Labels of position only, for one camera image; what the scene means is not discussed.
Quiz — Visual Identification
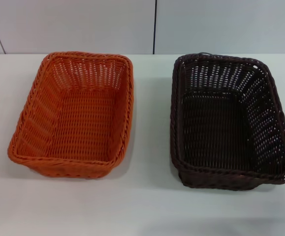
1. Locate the orange woven plastic basket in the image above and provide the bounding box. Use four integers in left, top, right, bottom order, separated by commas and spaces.
7, 51, 135, 178

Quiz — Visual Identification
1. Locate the dark brown woven basket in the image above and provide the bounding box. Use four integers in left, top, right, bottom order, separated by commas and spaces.
169, 52, 285, 192

